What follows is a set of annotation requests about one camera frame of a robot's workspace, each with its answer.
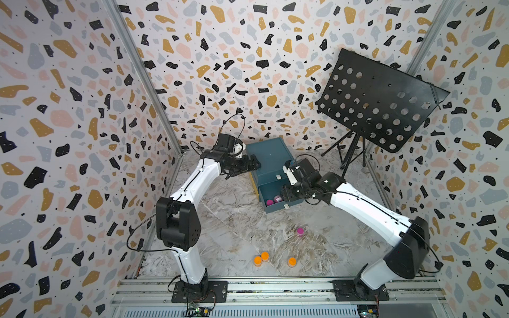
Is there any teal drawer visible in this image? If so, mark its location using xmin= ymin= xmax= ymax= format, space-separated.
xmin=258 ymin=178 xmax=304 ymax=213

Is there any orange paint can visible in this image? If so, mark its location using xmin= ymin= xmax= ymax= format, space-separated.
xmin=288 ymin=257 xmax=297 ymax=267
xmin=261 ymin=252 xmax=270 ymax=262
xmin=253 ymin=256 xmax=262 ymax=266

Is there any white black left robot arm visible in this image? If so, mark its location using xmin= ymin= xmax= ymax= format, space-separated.
xmin=156 ymin=133 xmax=261 ymax=295

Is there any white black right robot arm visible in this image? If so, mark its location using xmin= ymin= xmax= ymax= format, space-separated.
xmin=281 ymin=159 xmax=430 ymax=300

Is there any teal drawer cabinet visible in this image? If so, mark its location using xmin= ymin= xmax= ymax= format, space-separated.
xmin=247 ymin=137 xmax=294 ymax=186

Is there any black perforated music stand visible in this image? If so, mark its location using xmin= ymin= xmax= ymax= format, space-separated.
xmin=315 ymin=49 xmax=449 ymax=172

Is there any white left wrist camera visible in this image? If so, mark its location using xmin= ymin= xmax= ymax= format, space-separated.
xmin=232 ymin=140 xmax=245 ymax=159

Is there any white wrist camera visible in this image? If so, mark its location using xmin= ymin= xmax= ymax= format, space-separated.
xmin=232 ymin=140 xmax=245 ymax=159
xmin=282 ymin=166 xmax=298 ymax=186

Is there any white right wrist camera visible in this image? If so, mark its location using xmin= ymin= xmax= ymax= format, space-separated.
xmin=282 ymin=166 xmax=298 ymax=186

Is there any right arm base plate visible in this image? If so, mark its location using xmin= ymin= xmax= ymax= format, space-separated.
xmin=332 ymin=280 xmax=390 ymax=302

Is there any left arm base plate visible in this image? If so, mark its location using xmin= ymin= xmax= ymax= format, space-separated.
xmin=171 ymin=280 xmax=228 ymax=303

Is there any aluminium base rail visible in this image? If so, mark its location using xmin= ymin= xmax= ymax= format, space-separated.
xmin=111 ymin=277 xmax=454 ymax=317

